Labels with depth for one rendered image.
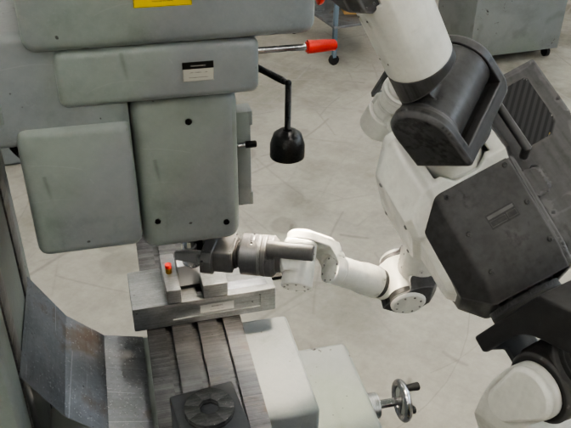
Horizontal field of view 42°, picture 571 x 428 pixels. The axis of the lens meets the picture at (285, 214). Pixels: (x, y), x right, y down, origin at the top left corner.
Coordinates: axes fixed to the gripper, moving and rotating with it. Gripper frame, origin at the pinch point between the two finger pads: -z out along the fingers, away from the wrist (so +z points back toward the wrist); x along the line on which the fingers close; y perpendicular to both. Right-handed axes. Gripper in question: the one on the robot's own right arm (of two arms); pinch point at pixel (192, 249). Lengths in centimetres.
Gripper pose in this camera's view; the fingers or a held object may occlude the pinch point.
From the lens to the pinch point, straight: 157.4
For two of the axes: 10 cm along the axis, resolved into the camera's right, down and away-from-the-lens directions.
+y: 0.0, 8.4, 5.5
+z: 9.9, 0.8, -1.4
